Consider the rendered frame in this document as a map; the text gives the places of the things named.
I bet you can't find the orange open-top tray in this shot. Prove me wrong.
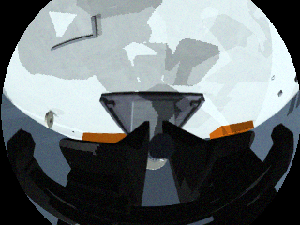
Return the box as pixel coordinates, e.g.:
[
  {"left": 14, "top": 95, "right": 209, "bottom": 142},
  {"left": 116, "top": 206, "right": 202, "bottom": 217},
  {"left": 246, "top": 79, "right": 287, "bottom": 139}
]
[
  {"left": 82, "top": 132, "right": 127, "bottom": 143},
  {"left": 209, "top": 121, "right": 254, "bottom": 139}
]

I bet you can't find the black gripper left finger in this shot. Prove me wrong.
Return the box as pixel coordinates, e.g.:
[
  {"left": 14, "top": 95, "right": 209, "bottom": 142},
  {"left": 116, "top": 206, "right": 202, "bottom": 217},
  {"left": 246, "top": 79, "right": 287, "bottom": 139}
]
[{"left": 59, "top": 120, "right": 150, "bottom": 206}]

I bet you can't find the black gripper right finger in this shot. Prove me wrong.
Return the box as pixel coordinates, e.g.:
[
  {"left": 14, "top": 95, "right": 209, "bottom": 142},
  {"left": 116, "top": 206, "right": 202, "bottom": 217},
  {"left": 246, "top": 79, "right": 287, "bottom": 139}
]
[{"left": 162, "top": 120, "right": 255, "bottom": 203}]

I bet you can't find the small grey ring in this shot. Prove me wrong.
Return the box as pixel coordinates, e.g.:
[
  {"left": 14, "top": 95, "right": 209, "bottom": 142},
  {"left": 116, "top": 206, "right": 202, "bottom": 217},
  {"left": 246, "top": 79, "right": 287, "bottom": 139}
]
[{"left": 277, "top": 90, "right": 284, "bottom": 98}]

